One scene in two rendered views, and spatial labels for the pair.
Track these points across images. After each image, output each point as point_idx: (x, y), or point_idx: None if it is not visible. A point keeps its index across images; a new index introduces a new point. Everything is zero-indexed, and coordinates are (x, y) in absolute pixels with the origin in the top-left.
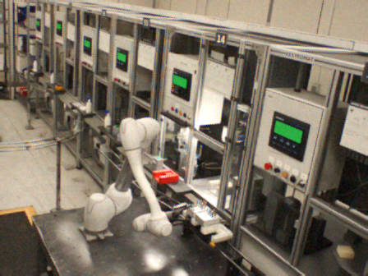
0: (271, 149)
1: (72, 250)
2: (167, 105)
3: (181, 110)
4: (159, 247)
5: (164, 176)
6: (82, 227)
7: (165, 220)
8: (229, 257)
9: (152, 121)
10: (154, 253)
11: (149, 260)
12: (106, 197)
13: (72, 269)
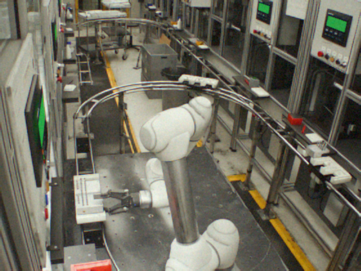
0: (54, 64)
1: (242, 238)
2: (43, 237)
3: (44, 179)
4: (142, 231)
5: (101, 260)
6: (236, 268)
7: (153, 160)
8: (71, 207)
9: (158, 113)
10: (151, 224)
11: (160, 216)
12: (211, 225)
13: (239, 215)
